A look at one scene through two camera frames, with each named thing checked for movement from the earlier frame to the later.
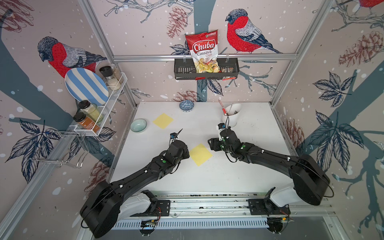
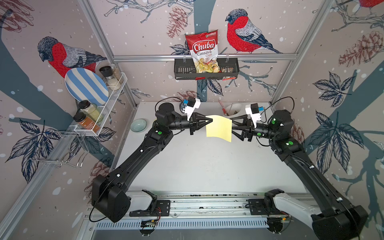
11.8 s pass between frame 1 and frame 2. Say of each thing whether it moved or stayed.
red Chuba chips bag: stayed
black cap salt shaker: stayed
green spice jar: stayed
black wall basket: stayed
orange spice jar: stayed
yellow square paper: moved
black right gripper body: moved
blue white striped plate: stayed
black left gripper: moved
